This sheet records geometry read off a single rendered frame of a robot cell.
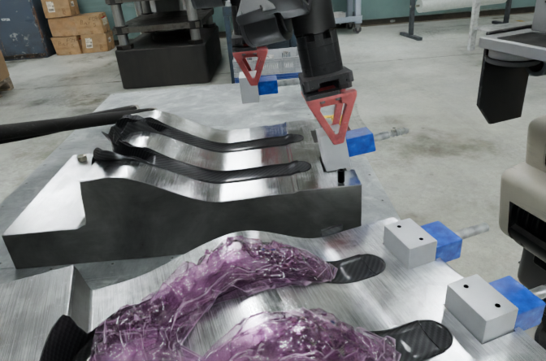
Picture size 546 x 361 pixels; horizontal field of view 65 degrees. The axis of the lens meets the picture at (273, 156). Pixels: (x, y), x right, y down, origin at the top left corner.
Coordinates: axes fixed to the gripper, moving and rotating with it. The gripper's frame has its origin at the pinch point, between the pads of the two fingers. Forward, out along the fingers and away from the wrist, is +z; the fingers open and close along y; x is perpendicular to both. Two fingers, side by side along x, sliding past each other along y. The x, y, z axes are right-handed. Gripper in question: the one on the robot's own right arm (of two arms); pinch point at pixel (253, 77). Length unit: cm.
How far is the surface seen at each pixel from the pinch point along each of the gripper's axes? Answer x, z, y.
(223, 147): -6.3, 7.2, 17.2
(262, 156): 0.5, 6.7, 23.5
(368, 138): 16.0, 2.1, 30.8
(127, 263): -19.7, 15.1, 36.9
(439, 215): 78, 96, -81
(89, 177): -22.1, 1.8, 35.2
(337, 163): 11.4, 5.1, 31.6
